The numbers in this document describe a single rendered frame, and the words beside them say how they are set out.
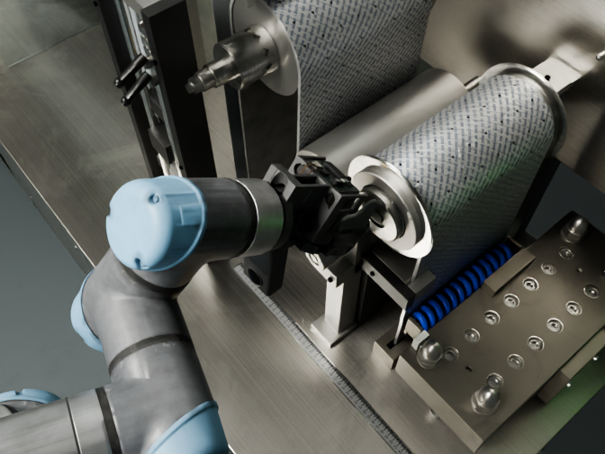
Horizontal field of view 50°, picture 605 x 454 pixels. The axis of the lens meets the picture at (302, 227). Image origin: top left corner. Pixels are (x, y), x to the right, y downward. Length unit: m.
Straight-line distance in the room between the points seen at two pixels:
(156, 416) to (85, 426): 0.05
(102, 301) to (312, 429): 0.53
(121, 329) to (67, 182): 0.80
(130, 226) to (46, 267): 1.84
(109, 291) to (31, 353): 1.65
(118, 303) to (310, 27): 0.42
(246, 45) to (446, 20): 0.38
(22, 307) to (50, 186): 1.01
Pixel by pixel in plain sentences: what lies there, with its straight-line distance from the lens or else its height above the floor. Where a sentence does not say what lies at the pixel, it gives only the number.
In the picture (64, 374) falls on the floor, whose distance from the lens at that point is 2.16.
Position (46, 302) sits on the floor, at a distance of 2.30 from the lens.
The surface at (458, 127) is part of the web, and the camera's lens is 0.82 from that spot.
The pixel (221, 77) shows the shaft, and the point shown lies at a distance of 0.83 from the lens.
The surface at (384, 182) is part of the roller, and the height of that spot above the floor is 1.31.
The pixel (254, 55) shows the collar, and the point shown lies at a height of 1.36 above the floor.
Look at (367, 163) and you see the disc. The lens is 0.79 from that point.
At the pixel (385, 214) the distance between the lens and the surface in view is 0.78.
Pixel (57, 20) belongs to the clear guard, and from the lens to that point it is 1.61.
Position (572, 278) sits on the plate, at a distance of 1.08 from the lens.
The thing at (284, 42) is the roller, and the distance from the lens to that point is 0.83.
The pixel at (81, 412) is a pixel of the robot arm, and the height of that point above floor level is 1.42.
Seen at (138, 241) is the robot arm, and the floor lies 1.48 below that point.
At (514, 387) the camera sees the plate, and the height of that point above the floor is 1.03.
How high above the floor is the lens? 1.90
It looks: 56 degrees down
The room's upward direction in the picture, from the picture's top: straight up
